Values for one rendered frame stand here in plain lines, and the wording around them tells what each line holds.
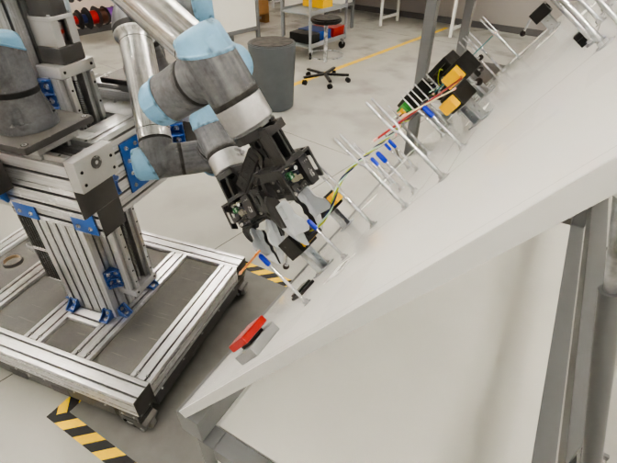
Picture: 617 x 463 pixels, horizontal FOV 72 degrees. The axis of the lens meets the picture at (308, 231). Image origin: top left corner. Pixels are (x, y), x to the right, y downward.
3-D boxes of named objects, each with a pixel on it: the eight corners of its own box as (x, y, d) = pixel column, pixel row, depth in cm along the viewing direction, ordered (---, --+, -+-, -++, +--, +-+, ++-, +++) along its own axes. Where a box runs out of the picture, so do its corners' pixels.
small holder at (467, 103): (509, 92, 73) (479, 62, 73) (484, 119, 69) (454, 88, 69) (490, 106, 77) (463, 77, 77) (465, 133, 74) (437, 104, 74)
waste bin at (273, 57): (250, 114, 421) (243, 47, 383) (254, 97, 457) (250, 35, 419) (296, 114, 420) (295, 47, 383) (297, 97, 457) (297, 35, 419)
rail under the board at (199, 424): (181, 428, 83) (174, 410, 79) (398, 173, 165) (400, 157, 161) (202, 442, 81) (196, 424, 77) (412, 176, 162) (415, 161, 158)
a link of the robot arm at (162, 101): (196, 112, 76) (237, 89, 70) (152, 137, 68) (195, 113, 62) (171, 71, 74) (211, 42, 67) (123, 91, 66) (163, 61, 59)
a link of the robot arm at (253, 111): (207, 118, 64) (244, 94, 68) (224, 145, 65) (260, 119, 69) (231, 107, 58) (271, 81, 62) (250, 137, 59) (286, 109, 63)
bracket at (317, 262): (328, 262, 80) (309, 243, 80) (333, 259, 78) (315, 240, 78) (313, 278, 78) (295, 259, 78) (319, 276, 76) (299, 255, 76)
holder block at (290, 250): (306, 246, 82) (291, 231, 82) (317, 237, 77) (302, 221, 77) (292, 261, 80) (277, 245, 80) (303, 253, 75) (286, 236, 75)
